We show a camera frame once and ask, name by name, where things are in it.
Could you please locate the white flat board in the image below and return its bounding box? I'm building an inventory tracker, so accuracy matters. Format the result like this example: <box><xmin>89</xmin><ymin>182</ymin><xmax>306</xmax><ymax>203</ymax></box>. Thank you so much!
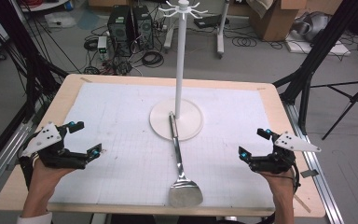
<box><xmin>284</xmin><ymin>36</ymin><xmax>352</xmax><ymax>57</ymax></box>

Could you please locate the aluminium rail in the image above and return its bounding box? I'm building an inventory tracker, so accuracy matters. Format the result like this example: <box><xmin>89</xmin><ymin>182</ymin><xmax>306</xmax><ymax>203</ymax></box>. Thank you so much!
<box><xmin>282</xmin><ymin>102</ymin><xmax>345</xmax><ymax>224</ymax></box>
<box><xmin>0</xmin><ymin>120</ymin><xmax>34</xmax><ymax>204</ymax></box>

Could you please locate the grey bag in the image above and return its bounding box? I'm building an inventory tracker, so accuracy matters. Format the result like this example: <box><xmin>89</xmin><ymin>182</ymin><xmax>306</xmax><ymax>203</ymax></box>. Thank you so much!
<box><xmin>292</xmin><ymin>11</ymin><xmax>331</xmax><ymax>42</ymax></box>

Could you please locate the small white device green light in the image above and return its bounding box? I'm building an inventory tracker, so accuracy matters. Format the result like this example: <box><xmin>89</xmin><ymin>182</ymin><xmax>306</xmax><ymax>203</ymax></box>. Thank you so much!
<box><xmin>97</xmin><ymin>35</ymin><xmax>109</xmax><ymax>61</ymax></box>

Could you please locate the cardboard box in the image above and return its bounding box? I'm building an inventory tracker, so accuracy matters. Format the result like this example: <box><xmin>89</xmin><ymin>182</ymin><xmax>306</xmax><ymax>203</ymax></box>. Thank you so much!
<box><xmin>248</xmin><ymin>0</ymin><xmax>309</xmax><ymax>42</ymax></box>

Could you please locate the tan tape strip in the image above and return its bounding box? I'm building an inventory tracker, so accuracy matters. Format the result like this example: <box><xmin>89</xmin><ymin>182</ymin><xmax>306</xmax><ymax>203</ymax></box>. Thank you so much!
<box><xmin>292</xmin><ymin>192</ymin><xmax>312</xmax><ymax>215</ymax></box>

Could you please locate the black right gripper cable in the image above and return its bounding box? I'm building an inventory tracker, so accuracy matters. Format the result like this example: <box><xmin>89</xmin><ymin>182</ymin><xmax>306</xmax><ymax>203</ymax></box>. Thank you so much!
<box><xmin>259</xmin><ymin>161</ymin><xmax>302</xmax><ymax>224</ymax></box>

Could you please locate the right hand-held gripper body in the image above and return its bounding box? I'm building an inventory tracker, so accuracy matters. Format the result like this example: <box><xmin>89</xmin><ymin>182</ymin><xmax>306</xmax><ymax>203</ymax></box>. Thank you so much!
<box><xmin>249</xmin><ymin>131</ymin><xmax>322</xmax><ymax>175</ymax></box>

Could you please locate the black frame post with cables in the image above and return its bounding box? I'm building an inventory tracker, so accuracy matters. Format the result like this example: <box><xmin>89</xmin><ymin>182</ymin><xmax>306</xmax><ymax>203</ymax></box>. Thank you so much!
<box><xmin>0</xmin><ymin>0</ymin><xmax>70</xmax><ymax>125</ymax></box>

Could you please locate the black tripod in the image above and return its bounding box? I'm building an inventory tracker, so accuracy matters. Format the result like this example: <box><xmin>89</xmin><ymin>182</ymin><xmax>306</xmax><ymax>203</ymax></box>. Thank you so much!
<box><xmin>310</xmin><ymin>74</ymin><xmax>358</xmax><ymax>142</ymax></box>

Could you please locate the black computer tower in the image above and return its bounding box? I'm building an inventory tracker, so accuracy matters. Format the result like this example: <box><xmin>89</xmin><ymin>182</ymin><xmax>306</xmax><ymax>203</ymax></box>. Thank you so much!
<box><xmin>106</xmin><ymin>5</ymin><xmax>134</xmax><ymax>58</ymax></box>
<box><xmin>132</xmin><ymin>5</ymin><xmax>155</xmax><ymax>51</ymax></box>

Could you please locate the person's left hand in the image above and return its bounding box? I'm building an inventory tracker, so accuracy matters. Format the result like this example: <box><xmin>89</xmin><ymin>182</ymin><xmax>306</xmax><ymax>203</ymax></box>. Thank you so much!
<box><xmin>27</xmin><ymin>157</ymin><xmax>76</xmax><ymax>202</ymax></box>

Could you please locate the white plastic sheet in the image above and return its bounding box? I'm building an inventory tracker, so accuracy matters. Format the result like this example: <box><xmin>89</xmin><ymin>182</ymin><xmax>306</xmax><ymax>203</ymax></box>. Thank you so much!
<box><xmin>44</xmin><ymin>11</ymin><xmax>77</xmax><ymax>30</ymax></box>

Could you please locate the white round table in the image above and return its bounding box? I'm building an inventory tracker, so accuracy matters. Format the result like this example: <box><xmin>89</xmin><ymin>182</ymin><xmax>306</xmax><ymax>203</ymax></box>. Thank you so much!
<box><xmin>18</xmin><ymin>0</ymin><xmax>70</xmax><ymax>13</ymax></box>

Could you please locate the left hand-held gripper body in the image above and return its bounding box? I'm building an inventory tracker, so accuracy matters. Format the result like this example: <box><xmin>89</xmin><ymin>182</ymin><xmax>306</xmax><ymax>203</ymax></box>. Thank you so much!
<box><xmin>18</xmin><ymin>121</ymin><xmax>88</xmax><ymax>171</ymax></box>

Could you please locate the white rack stand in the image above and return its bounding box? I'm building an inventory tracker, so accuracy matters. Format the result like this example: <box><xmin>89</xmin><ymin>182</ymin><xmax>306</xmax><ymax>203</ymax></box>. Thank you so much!
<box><xmin>149</xmin><ymin>0</ymin><xmax>209</xmax><ymax>142</ymax></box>

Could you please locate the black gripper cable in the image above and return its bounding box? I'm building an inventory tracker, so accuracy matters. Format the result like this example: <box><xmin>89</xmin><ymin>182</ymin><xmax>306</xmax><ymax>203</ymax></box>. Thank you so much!
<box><xmin>259</xmin><ymin>161</ymin><xmax>302</xmax><ymax>224</ymax></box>
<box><xmin>18</xmin><ymin>153</ymin><xmax>41</xmax><ymax>191</ymax></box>

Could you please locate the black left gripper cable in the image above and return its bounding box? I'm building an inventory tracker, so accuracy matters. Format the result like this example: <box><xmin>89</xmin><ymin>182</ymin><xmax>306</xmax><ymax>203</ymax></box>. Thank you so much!
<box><xmin>18</xmin><ymin>153</ymin><xmax>41</xmax><ymax>191</ymax></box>

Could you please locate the metal spatula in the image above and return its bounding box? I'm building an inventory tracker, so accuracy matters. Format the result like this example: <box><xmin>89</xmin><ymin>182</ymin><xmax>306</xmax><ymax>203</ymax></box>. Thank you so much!
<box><xmin>167</xmin><ymin>111</ymin><xmax>204</xmax><ymax>209</ymax></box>

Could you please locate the person's right hand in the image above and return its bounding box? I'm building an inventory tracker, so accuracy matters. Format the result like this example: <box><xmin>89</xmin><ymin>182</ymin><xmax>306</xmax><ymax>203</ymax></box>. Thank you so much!
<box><xmin>259</xmin><ymin>170</ymin><xmax>296</xmax><ymax>203</ymax></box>

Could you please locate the white stand leg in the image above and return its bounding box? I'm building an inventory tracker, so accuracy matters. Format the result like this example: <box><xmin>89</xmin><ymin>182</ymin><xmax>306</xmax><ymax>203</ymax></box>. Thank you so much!
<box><xmin>215</xmin><ymin>0</ymin><xmax>231</xmax><ymax>60</ymax></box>
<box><xmin>162</xmin><ymin>18</ymin><xmax>175</xmax><ymax>53</ymax></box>

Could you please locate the white grid mat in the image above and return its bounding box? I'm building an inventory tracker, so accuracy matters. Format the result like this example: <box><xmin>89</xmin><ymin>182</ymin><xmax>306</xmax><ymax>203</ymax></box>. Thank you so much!
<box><xmin>48</xmin><ymin>82</ymin><xmax>278</xmax><ymax>209</ymax></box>

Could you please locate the black flat device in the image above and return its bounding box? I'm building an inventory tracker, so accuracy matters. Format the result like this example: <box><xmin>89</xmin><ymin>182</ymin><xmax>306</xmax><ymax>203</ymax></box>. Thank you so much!
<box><xmin>193</xmin><ymin>14</ymin><xmax>230</xmax><ymax>30</ymax></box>

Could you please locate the black cable coil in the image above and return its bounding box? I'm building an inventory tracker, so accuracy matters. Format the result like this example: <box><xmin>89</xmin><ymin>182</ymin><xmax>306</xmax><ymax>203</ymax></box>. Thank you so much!
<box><xmin>231</xmin><ymin>36</ymin><xmax>258</xmax><ymax>49</ymax></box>
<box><xmin>83</xmin><ymin>37</ymin><xmax>99</xmax><ymax>52</ymax></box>
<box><xmin>141</xmin><ymin>50</ymin><xmax>165</xmax><ymax>69</ymax></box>

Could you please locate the beige cloth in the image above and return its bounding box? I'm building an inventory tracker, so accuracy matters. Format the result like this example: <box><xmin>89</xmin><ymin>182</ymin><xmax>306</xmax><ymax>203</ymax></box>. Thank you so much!
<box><xmin>246</xmin><ymin>0</ymin><xmax>275</xmax><ymax>19</ymax></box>

